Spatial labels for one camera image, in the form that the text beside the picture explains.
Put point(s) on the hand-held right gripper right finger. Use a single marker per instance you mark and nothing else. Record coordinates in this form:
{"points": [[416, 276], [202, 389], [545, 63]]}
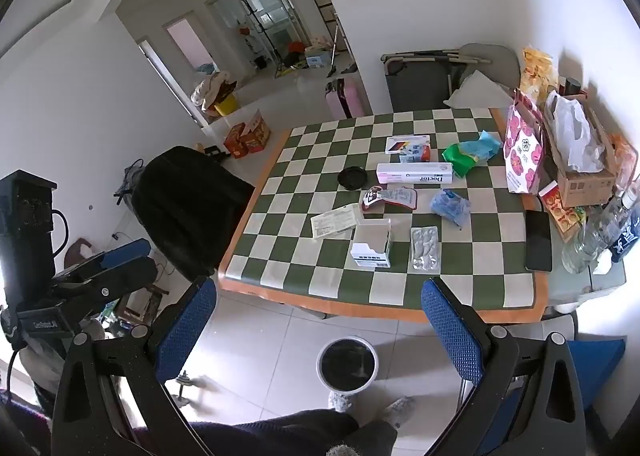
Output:
{"points": [[450, 331]]}

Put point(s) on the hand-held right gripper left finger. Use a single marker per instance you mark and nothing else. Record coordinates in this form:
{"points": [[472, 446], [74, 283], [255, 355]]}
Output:
{"points": [[186, 326]]}

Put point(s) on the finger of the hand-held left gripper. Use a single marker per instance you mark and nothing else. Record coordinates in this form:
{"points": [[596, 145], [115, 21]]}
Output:
{"points": [[130, 276], [125, 251]]}

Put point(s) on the white trash bin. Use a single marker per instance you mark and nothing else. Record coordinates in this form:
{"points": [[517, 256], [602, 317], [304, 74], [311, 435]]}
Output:
{"points": [[347, 366]]}

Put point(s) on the black plastic cup lid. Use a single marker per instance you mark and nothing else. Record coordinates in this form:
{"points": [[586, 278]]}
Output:
{"points": [[352, 177]]}

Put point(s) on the teal plastic wrapper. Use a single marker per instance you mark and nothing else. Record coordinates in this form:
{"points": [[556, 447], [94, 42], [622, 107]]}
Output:
{"points": [[487, 143]]}

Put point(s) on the black covered chair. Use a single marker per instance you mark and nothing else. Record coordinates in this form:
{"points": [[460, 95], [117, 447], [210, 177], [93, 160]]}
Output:
{"points": [[190, 206]]}

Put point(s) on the silver blister pack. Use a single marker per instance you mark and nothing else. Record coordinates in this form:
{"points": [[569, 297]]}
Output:
{"points": [[425, 248]]}

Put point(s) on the grey fuzzy slipper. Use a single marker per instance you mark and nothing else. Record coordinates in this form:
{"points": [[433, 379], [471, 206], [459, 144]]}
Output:
{"points": [[340, 401], [400, 410]]}

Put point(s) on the open white medicine box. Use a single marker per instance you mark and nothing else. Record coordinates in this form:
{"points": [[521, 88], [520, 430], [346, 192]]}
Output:
{"points": [[371, 251]]}

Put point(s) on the crumpled blue plastic wrapper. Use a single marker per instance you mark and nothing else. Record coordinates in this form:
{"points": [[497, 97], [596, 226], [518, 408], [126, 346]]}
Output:
{"points": [[450, 206]]}

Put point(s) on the black smartphone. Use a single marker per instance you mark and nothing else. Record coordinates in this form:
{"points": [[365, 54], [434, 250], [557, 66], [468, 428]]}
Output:
{"points": [[538, 241]]}

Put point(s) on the red white foil packet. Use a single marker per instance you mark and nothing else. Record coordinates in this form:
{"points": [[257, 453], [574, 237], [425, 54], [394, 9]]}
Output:
{"points": [[390, 197]]}

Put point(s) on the red cardboard box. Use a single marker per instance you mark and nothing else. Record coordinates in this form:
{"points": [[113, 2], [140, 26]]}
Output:
{"points": [[257, 133], [236, 140]]}

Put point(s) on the folded paper leaflet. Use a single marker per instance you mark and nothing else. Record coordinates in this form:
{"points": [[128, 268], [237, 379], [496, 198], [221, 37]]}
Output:
{"points": [[336, 222]]}

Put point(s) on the clear glass bottle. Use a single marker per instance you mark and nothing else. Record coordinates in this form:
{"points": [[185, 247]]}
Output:
{"points": [[582, 243]]}

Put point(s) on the long white pink box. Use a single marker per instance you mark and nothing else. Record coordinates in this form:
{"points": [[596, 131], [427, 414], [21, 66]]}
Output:
{"points": [[415, 173]]}

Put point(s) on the red snack box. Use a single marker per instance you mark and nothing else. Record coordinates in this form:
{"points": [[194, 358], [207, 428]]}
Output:
{"points": [[560, 208]]}

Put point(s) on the green plastic wrapper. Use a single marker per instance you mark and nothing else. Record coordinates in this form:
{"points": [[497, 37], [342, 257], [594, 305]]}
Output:
{"points": [[457, 157]]}

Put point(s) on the yellow bin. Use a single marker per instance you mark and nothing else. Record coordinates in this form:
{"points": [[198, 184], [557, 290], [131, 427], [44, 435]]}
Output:
{"points": [[224, 106]]}

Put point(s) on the plastic water bottle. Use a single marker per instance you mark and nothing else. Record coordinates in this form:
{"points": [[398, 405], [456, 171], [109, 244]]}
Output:
{"points": [[419, 155]]}

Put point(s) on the green white checkered tablecloth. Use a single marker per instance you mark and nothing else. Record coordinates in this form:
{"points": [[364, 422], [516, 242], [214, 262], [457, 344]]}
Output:
{"points": [[295, 176]]}

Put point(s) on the pile of bedding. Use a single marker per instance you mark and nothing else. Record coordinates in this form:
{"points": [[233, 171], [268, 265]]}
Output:
{"points": [[210, 86]]}

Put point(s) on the pink flower gift bag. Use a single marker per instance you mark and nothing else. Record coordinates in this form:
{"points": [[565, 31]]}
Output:
{"points": [[522, 151]]}

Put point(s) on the flat white printed box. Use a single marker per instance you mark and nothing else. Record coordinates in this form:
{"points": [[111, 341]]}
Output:
{"points": [[400, 142]]}

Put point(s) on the brown cardboard box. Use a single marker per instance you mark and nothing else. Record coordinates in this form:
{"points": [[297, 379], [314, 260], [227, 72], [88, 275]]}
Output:
{"points": [[585, 186]]}

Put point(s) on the blue label glass bottle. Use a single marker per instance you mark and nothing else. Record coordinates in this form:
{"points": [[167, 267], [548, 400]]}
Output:
{"points": [[622, 231]]}

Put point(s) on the white plastic bag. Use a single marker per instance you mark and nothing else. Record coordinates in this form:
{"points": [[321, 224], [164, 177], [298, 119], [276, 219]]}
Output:
{"points": [[572, 131]]}

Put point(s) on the white cloth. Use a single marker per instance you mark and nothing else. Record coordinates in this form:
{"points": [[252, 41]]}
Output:
{"points": [[477, 92]]}

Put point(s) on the orange snack bag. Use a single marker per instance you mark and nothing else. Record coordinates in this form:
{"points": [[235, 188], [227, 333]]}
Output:
{"points": [[625, 156]]}

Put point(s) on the dark folding chair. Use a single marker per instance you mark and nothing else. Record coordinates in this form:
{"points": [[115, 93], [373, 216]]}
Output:
{"points": [[420, 81]]}

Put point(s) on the black coat rack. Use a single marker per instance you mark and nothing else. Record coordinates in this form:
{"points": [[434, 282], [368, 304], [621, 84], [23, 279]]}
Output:
{"points": [[255, 31]]}

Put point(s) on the pink suitcase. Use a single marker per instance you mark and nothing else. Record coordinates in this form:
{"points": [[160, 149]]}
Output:
{"points": [[346, 97]]}

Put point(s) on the grey folding chair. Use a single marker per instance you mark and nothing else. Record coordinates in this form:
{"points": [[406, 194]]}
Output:
{"points": [[495, 61]]}

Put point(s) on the yellow snack bag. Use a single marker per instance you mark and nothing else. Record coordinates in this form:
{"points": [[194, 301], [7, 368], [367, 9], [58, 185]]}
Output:
{"points": [[536, 71]]}

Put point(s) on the black cup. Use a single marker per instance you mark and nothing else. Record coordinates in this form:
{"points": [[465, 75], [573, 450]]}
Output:
{"points": [[573, 86]]}

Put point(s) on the broom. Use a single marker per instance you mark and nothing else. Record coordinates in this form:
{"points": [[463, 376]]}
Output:
{"points": [[335, 46]]}

